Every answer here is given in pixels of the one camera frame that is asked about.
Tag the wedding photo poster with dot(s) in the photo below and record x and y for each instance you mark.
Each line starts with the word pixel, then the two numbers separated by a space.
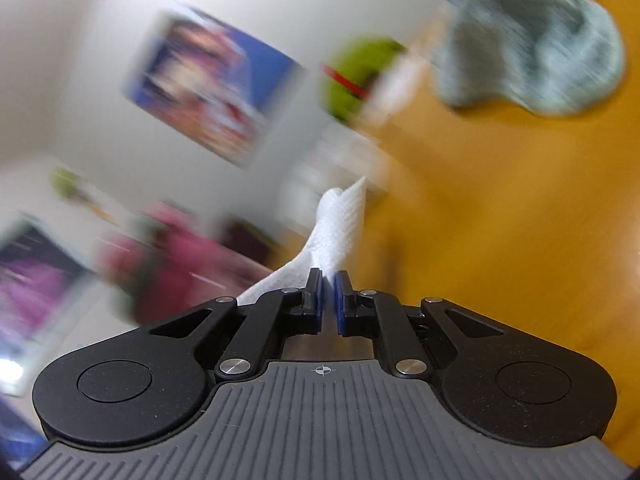
pixel 43 286

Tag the white tissue pack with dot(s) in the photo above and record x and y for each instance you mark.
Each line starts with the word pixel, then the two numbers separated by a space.
pixel 340 157

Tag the green quilted jacket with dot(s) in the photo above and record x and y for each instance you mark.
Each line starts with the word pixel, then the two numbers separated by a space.
pixel 350 76

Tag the anime girl wall poster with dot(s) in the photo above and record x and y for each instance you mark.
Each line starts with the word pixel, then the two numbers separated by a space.
pixel 211 82

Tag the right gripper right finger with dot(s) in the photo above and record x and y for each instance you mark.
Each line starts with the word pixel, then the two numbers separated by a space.
pixel 354 315

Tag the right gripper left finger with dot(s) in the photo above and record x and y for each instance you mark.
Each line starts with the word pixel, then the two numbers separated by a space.
pixel 305 309

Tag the pink plastic water bottle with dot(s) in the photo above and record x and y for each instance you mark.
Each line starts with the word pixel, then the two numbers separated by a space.
pixel 162 266

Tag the teal striped dish cloth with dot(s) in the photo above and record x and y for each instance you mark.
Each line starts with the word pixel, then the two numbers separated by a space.
pixel 551 57

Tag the green wall hook ornament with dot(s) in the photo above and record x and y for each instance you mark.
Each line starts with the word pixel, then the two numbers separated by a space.
pixel 69 186

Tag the white paper towel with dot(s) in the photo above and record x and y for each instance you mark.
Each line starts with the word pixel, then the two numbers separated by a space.
pixel 331 243

